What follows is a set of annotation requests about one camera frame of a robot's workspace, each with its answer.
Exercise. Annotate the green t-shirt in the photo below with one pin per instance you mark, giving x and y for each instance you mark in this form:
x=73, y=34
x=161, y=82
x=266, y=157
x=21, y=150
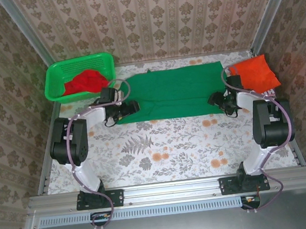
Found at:
x=172, y=90

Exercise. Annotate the green plastic basket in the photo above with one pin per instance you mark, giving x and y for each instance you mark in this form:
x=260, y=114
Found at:
x=82, y=63

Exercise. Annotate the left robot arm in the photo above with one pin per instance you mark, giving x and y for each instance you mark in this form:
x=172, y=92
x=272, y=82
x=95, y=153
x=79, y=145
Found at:
x=68, y=145

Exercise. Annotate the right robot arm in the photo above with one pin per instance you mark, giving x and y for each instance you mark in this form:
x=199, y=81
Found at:
x=272, y=132

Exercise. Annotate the folded orange t-shirt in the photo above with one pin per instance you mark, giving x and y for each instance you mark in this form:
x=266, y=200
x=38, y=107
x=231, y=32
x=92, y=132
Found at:
x=255, y=73

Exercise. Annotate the folded white pink-print t-shirt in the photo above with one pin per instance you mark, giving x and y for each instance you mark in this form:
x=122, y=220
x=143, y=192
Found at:
x=269, y=92

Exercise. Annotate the red t-shirt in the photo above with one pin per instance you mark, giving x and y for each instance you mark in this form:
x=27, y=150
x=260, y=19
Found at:
x=86, y=81

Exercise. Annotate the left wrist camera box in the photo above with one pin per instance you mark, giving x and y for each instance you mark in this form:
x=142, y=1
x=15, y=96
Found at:
x=108, y=94

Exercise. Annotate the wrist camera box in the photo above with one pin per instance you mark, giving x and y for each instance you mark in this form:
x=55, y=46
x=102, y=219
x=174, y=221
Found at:
x=108, y=94
x=234, y=81

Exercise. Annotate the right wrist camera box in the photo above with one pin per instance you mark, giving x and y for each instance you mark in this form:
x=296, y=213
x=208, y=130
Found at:
x=234, y=81

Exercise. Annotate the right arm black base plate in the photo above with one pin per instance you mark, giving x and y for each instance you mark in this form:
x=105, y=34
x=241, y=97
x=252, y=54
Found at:
x=226, y=186

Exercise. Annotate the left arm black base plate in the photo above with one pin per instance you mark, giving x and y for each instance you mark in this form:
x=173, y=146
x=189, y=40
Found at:
x=118, y=197

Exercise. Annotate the aluminium cross rail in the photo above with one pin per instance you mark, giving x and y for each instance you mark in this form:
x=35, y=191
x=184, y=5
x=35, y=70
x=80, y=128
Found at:
x=172, y=190

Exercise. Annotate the aluminium frame post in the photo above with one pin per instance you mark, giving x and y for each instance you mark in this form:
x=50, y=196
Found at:
x=32, y=37
x=271, y=12

